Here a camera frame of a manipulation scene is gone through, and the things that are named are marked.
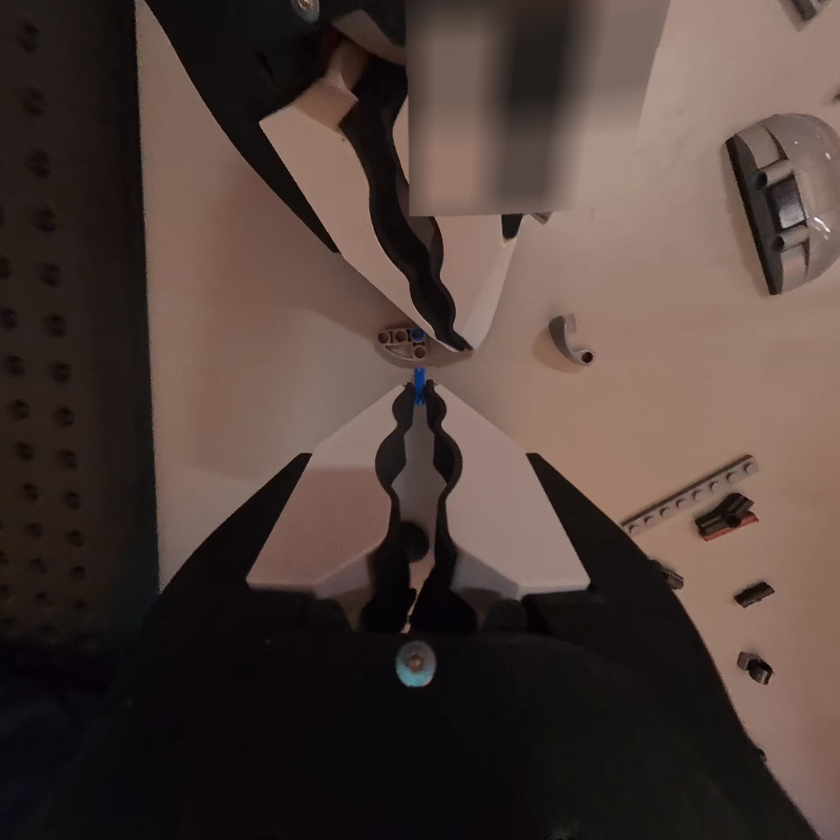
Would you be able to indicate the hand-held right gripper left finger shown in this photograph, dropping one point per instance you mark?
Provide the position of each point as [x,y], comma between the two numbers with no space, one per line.
[315,525]

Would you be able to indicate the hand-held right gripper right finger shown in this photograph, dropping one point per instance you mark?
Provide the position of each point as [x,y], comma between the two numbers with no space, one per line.
[518,525]

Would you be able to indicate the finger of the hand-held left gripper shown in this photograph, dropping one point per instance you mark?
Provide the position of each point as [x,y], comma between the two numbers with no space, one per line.
[315,164]
[482,262]

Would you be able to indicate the grey lego pin connector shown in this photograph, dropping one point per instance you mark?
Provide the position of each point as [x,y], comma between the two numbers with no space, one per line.
[563,334]

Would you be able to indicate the small grey lego beam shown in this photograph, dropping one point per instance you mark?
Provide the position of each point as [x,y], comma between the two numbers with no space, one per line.
[394,341]

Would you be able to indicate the small black half-round lego piece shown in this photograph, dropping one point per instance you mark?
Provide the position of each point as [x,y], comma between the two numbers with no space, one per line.
[413,541]

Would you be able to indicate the black angled lego connector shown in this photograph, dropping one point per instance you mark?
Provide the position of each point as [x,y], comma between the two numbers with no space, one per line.
[670,577]

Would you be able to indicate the long grey lego plate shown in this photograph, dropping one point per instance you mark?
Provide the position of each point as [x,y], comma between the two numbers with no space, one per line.
[689,495]

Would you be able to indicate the black and brown lego connector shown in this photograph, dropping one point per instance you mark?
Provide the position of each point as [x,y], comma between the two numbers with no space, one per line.
[725,518]

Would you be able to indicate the short black lego connector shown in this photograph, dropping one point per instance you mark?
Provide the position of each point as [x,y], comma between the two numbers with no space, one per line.
[754,594]

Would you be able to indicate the small black and grey lego piece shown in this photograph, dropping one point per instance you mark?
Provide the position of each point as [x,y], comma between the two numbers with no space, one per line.
[756,668]

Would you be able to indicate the grey curved lego panel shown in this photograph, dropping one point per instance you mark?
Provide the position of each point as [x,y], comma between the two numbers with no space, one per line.
[787,197]

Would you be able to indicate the black perforated board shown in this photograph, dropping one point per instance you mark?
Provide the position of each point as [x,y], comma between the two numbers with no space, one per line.
[65,328]

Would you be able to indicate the small grey lego bracket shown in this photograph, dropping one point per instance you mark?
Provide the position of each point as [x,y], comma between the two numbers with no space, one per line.
[807,8]

